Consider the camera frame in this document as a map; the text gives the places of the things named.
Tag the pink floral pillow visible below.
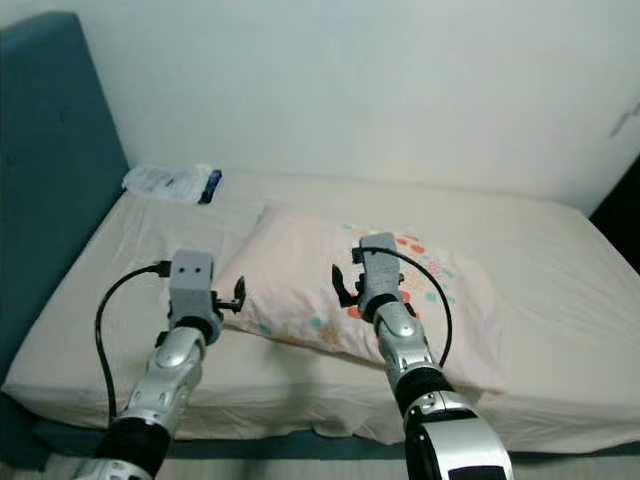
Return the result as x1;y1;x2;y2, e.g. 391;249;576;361
218;205;509;393

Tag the white and blue plastic packet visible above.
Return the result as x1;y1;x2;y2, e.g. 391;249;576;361
122;163;223;206

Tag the white bed mattress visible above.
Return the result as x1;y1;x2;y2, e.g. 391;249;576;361
5;170;640;456

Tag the blue upholstered headboard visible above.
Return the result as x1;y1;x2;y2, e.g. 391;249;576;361
0;12;131;381

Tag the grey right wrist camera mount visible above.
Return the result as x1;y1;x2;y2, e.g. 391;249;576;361
358;232;403;306

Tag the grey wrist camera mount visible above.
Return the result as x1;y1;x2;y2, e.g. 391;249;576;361
168;250;216;326
358;232;403;306

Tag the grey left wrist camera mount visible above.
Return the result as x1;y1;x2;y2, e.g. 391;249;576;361
168;250;216;326

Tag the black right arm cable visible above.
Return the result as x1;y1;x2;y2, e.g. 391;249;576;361
355;245;453;369

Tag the grey hanging wall cord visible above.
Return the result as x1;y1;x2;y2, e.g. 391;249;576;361
608;98;640;139

